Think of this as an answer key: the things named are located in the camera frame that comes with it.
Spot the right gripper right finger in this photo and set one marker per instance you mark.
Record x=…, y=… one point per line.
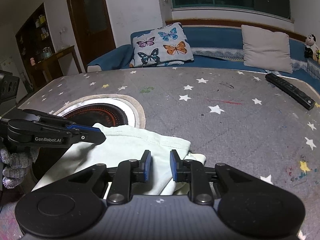
x=196, y=175

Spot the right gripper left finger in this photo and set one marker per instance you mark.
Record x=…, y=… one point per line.
x=124, y=175

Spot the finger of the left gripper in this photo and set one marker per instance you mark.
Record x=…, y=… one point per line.
x=82, y=127
x=82, y=137

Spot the pale green shirt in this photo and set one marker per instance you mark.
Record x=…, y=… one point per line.
x=123, y=143

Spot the grey gloved hand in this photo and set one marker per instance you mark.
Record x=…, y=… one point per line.
x=17, y=165

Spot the round table heater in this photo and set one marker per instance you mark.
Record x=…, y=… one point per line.
x=107, y=109

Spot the wooden side table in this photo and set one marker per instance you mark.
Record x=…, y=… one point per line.
x=50, y=66

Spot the grey star tablecloth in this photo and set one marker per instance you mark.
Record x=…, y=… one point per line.
x=230, y=116

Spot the dark bookshelf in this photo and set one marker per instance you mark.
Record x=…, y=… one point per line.
x=32, y=38

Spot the dark wooden door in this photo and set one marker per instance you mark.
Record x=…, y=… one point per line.
x=91, y=28

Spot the butterfly print pillow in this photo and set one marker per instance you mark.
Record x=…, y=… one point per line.
x=163, y=46

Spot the blue sofa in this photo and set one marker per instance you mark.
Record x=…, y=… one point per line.
x=216, y=47

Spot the black remote control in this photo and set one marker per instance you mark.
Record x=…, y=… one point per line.
x=291, y=90

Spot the beige cushion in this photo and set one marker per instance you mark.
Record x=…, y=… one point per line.
x=265, y=49

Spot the panda plush toy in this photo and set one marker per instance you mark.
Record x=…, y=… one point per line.
x=311, y=50

